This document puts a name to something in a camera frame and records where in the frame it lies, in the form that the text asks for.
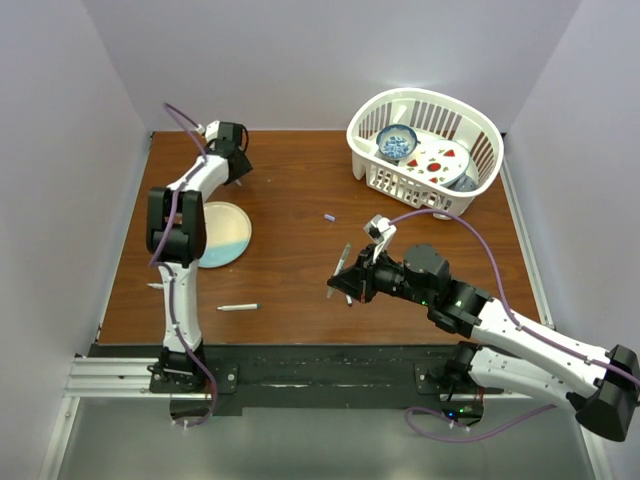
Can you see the watermelon pattern plate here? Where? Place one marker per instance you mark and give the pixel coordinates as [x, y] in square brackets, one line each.
[437, 161]

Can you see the grey dish in basket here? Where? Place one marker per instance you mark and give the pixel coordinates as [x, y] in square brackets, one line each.
[467, 182]

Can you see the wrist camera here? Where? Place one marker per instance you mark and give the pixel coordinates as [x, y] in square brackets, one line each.
[381, 231]
[210, 131]

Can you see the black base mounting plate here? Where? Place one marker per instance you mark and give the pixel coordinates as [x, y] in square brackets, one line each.
[236, 377]

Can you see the blue patterned bowl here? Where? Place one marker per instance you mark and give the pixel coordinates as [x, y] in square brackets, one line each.
[396, 141]

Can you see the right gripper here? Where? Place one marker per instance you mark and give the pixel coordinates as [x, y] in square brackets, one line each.
[358, 280]

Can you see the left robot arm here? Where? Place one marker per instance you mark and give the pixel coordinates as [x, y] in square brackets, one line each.
[176, 240]

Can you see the green pen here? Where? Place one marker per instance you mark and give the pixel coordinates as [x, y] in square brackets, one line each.
[340, 264]

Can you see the teal tipped white marker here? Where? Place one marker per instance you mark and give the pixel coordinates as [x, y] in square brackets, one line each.
[239, 307]

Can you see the white plastic dish basket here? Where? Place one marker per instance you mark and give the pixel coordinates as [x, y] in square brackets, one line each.
[432, 116]

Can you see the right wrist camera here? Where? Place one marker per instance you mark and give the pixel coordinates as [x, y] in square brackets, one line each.
[381, 231]

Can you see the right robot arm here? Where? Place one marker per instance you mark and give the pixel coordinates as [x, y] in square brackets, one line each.
[507, 350]

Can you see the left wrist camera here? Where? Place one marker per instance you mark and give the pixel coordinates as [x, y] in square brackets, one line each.
[210, 131]

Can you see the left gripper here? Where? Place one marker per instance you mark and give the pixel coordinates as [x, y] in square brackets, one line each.
[244, 168]

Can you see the round cream blue plate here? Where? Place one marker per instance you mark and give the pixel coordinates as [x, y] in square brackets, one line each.
[228, 234]

